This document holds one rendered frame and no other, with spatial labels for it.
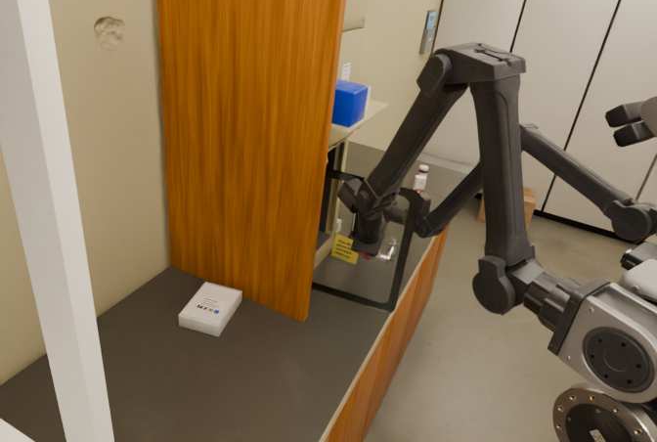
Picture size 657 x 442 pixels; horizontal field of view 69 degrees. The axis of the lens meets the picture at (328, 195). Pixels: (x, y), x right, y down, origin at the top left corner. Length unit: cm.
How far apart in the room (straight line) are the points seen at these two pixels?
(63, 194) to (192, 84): 96
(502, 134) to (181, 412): 91
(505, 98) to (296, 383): 85
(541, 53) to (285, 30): 324
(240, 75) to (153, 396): 78
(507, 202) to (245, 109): 69
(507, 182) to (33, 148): 65
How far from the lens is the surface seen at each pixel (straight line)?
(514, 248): 84
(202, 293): 146
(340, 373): 131
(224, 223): 140
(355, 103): 121
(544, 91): 423
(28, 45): 34
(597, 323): 79
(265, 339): 137
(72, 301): 42
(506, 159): 79
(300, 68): 111
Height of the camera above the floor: 191
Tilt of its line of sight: 28 degrees down
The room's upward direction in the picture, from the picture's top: 7 degrees clockwise
